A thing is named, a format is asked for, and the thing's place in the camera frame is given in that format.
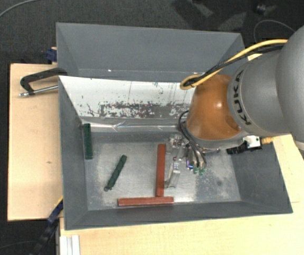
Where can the grey metal bin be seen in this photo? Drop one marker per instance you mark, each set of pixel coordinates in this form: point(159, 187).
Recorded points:
point(141, 52)

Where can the red-brown flat block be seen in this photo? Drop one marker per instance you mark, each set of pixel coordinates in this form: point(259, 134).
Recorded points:
point(145, 201)
point(160, 169)

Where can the black cylinder on white bracket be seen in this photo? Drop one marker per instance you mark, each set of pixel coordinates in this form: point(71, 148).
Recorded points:
point(247, 145)

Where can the dark green flat block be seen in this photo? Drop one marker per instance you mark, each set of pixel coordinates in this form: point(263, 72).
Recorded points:
point(116, 172)
point(88, 142)

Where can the pale wood board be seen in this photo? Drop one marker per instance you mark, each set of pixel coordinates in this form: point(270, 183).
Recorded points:
point(33, 147)

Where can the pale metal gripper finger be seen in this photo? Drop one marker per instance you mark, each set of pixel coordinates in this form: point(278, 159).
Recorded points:
point(176, 179)
point(169, 176)

